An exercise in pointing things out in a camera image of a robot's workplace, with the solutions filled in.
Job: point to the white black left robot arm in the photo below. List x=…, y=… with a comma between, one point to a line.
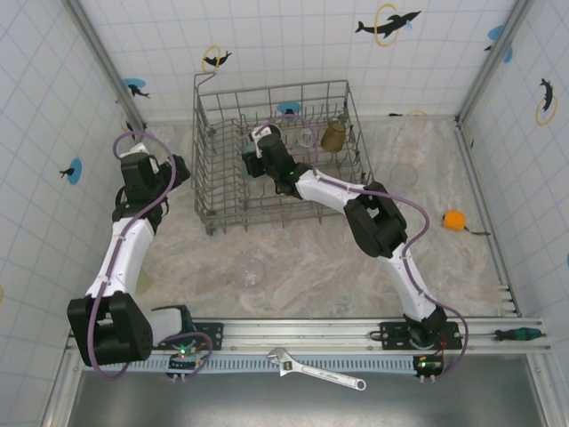
x=133, y=253

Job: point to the small clear cup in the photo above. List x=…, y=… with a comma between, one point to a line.
x=306, y=140

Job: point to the green black screwdriver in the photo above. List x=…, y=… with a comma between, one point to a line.
x=529, y=333

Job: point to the orange tape measure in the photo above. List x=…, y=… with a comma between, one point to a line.
x=454, y=221

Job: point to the clear faceted plastic cup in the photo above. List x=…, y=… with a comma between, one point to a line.
x=252, y=278

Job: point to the black fish blue circle sticker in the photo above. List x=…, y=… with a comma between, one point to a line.
x=495, y=32
x=74, y=171
x=133, y=84
x=284, y=107

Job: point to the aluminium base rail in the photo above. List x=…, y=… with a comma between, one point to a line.
x=289, y=331

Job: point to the aluminium frame post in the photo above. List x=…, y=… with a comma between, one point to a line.
x=109, y=66
x=478, y=89

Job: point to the silver adjustable wrench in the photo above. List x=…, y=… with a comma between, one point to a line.
x=289, y=364

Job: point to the black controller board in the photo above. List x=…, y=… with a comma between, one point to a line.
x=182, y=362
x=427, y=365

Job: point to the brown cup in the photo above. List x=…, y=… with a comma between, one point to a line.
x=333, y=138

